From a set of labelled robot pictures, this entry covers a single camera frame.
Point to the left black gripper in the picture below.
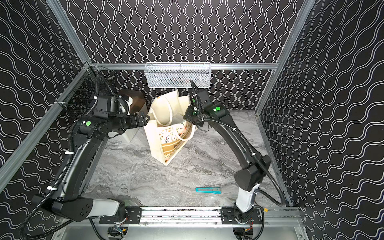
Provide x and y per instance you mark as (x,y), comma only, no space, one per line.
(137,120)

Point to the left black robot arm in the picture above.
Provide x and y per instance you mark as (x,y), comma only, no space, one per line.
(109,113)

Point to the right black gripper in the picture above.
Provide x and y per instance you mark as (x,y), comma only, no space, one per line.
(188,116)

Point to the brown lidded storage box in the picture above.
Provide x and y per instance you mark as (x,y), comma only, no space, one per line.
(137,103)

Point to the teal utility knife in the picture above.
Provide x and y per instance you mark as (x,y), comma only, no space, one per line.
(209,190)

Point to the black wire basket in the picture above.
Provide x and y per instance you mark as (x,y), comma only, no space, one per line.
(87,90)

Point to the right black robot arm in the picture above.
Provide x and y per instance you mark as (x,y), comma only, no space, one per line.
(254,165)

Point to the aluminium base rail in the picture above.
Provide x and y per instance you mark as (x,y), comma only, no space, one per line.
(208,217)

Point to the white wire mesh basket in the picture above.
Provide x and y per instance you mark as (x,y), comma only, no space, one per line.
(178,75)

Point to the cream canvas tote bag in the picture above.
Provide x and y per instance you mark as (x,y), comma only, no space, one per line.
(167,132)

